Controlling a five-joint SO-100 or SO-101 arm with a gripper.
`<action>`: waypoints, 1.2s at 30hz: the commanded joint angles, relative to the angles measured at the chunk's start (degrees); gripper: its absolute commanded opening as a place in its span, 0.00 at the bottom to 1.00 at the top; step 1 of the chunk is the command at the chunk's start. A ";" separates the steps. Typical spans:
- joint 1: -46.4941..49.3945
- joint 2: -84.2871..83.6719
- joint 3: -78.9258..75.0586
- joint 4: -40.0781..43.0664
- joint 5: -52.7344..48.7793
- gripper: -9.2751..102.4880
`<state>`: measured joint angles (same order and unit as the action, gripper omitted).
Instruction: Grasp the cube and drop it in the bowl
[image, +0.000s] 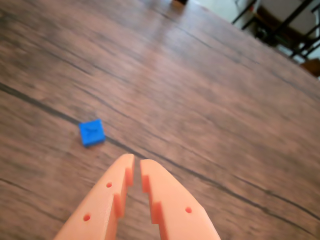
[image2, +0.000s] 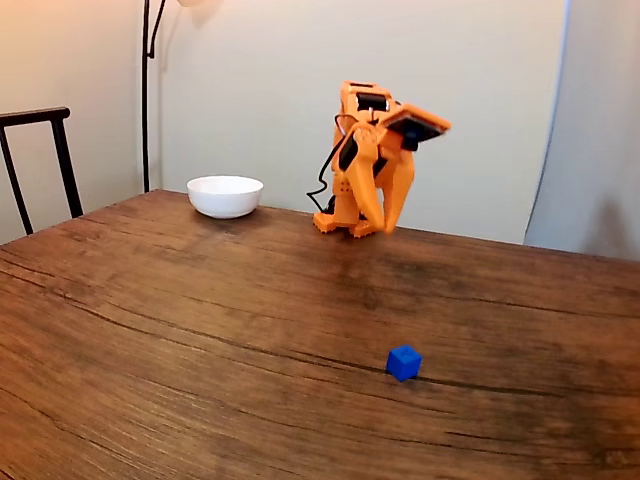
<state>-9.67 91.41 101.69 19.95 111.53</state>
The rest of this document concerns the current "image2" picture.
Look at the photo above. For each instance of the blue cube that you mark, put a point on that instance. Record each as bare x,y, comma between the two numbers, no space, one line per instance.
404,362

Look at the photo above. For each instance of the white bowl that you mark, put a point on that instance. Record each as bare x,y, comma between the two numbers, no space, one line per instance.
225,197

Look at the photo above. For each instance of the pale curtain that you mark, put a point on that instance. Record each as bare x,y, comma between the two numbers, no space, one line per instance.
590,125

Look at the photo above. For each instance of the black floor lamp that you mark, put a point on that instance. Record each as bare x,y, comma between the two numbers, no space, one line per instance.
145,100

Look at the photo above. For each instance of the black wooden chair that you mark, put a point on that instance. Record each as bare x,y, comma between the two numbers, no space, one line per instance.
62,150

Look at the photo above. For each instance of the orange gripper-mounted camera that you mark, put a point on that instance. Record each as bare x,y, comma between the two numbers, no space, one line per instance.
420,125

